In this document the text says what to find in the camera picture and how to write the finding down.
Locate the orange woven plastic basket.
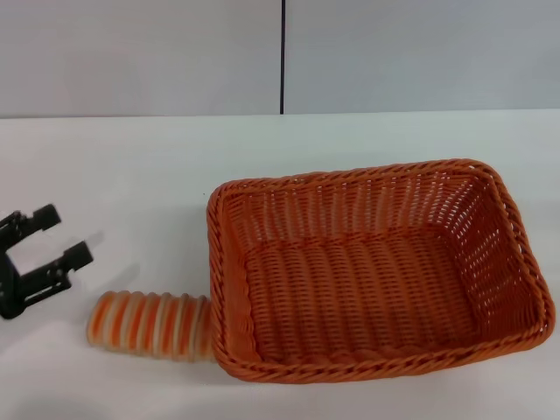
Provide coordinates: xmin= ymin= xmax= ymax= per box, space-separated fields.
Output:
xmin=206 ymin=157 xmax=557 ymax=386

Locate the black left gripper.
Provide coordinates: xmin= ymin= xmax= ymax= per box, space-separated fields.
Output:
xmin=0 ymin=203 xmax=95 ymax=320

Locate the orange striped bread loaf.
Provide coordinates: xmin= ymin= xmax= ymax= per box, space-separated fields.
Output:
xmin=85 ymin=288 xmax=216 ymax=365

